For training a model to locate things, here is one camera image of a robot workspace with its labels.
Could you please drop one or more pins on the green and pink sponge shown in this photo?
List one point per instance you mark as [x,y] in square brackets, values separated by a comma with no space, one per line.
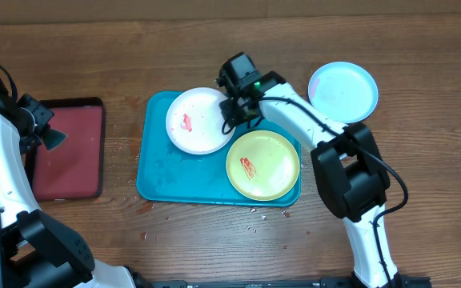
[53,138]

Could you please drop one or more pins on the black tray with red liquid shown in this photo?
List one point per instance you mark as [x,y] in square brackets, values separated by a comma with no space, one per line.
[74,168]

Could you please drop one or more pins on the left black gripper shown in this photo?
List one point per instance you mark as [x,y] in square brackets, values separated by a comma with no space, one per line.
[43,114]

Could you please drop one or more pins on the teal plastic serving tray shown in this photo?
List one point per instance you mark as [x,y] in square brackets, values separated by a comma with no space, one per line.
[168,174]

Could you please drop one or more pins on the white plate with red stain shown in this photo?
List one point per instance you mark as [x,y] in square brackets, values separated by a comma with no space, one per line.
[194,121]

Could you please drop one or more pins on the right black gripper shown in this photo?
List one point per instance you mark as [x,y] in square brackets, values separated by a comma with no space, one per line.
[228,110]

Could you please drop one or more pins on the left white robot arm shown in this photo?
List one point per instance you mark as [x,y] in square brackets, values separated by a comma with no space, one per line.
[35,249]

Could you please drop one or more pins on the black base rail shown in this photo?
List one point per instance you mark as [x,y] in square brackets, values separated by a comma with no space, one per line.
[401,281]

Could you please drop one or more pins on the light blue plate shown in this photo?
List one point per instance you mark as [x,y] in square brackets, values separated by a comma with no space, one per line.
[343,91]

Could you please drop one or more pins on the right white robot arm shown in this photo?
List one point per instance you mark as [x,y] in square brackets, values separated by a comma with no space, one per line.
[351,178]

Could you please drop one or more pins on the yellow-green plate with red stain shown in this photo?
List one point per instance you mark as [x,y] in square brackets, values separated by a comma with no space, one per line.
[262,165]

